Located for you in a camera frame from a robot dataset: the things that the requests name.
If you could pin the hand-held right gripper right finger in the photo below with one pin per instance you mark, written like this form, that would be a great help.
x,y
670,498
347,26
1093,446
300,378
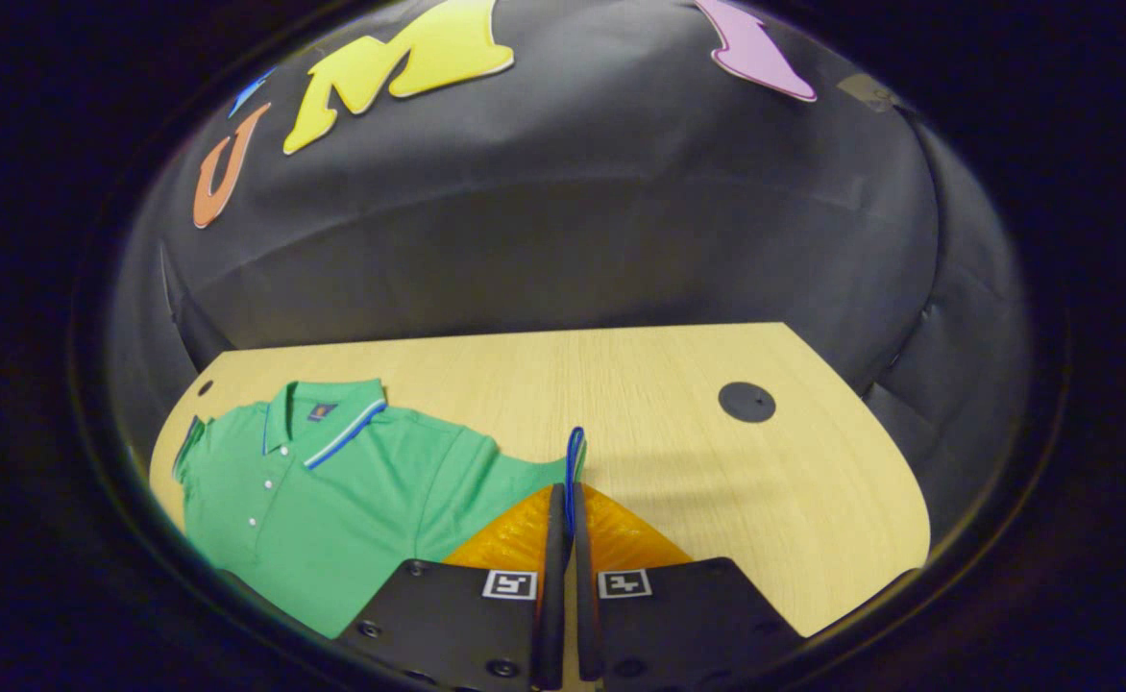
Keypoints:
x,y
586,615

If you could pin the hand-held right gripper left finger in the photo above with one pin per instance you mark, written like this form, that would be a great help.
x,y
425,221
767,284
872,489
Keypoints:
x,y
551,596

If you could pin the green polo T-shirt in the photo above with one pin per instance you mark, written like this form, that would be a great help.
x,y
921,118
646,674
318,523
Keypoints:
x,y
332,519

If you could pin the black backdrop cloth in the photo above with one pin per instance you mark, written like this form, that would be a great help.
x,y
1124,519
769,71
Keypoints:
x,y
573,192

